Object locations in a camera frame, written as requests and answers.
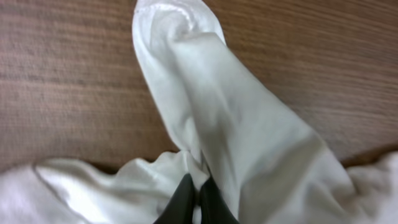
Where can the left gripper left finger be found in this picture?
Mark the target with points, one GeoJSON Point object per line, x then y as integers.
{"type": "Point", "coordinates": [179, 209]}

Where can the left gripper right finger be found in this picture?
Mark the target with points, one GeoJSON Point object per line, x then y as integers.
{"type": "Point", "coordinates": [213, 208]}

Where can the white t-shirt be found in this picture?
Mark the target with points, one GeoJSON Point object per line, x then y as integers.
{"type": "Point", "coordinates": [269, 165]}

